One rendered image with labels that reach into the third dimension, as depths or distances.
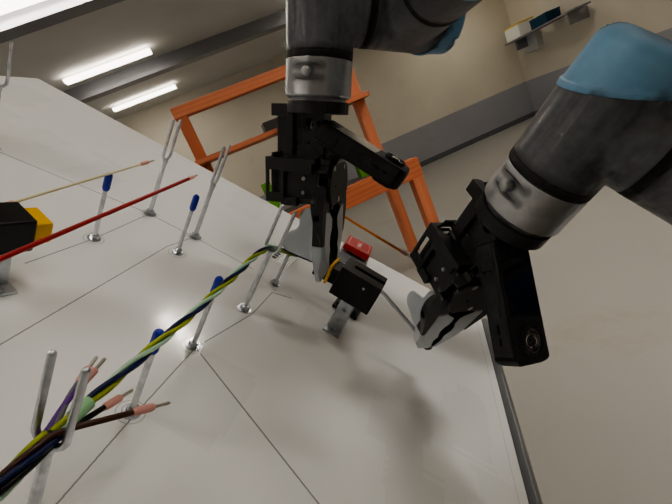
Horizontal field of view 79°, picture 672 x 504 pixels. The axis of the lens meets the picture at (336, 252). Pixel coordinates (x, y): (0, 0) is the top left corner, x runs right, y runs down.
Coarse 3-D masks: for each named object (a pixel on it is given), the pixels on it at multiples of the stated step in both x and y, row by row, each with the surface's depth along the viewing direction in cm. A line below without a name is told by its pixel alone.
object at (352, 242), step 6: (348, 240) 74; (354, 240) 75; (348, 246) 72; (354, 246) 73; (360, 246) 74; (366, 246) 75; (348, 252) 74; (354, 252) 73; (360, 252) 72; (366, 252) 73; (360, 258) 74; (366, 258) 73
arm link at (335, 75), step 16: (288, 64) 44; (304, 64) 43; (320, 64) 42; (336, 64) 43; (288, 80) 45; (304, 80) 43; (320, 80) 43; (336, 80) 43; (288, 96) 46; (304, 96) 44; (320, 96) 44; (336, 96) 44
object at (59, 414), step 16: (96, 368) 23; (64, 400) 21; (112, 400) 22; (112, 416) 21; (128, 416) 22; (48, 432) 19; (32, 448) 18; (48, 448) 19; (16, 464) 17; (32, 464) 18; (0, 480) 17; (16, 480) 17; (0, 496) 16
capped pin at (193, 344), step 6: (216, 282) 37; (210, 306) 38; (204, 312) 38; (204, 318) 39; (198, 324) 39; (198, 330) 39; (198, 336) 40; (186, 342) 40; (192, 342) 40; (198, 342) 40; (192, 348) 40; (198, 348) 40
